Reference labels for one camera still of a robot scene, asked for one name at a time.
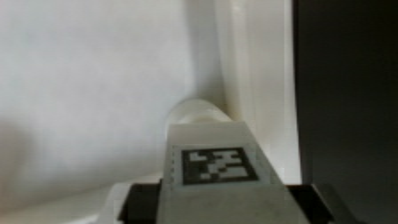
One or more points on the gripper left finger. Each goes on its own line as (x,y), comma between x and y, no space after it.
(114,203)

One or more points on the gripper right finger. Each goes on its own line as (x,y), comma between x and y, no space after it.
(331,212)

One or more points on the white leg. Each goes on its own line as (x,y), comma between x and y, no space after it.
(221,186)

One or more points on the white square tabletop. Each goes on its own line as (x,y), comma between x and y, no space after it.
(105,59)

